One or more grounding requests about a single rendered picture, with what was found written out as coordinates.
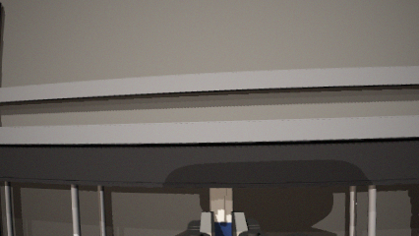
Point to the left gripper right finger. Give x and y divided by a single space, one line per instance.
239 226

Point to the white network cable plug with blue boot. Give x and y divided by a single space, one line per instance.
222 205

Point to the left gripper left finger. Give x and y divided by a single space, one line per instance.
206 223

